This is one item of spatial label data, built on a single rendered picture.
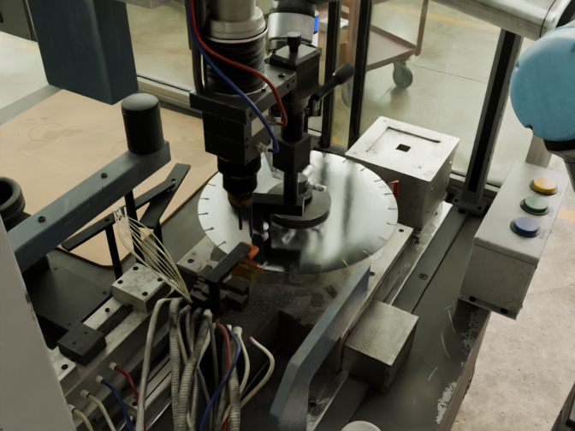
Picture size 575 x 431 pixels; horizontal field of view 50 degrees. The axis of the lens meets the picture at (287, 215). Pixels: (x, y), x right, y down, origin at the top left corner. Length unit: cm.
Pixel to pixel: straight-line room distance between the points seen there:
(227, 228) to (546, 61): 52
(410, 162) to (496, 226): 23
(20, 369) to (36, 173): 128
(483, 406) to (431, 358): 92
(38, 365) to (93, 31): 52
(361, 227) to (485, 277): 27
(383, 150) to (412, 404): 52
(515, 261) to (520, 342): 111
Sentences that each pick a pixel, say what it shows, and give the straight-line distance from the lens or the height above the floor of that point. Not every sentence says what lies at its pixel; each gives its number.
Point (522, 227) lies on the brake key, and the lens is 113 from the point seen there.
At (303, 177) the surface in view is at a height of 100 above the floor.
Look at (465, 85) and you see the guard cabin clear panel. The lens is 134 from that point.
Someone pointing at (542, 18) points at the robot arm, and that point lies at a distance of 93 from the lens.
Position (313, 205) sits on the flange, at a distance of 101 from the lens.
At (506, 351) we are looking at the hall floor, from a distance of 216.
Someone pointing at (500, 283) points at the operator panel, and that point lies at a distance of 115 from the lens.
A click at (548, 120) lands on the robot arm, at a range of 77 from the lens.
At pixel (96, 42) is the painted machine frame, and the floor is 129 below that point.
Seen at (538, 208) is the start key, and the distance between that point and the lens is 119.
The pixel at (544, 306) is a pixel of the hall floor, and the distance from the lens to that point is 235.
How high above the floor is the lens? 158
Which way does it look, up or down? 39 degrees down
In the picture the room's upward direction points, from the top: 1 degrees clockwise
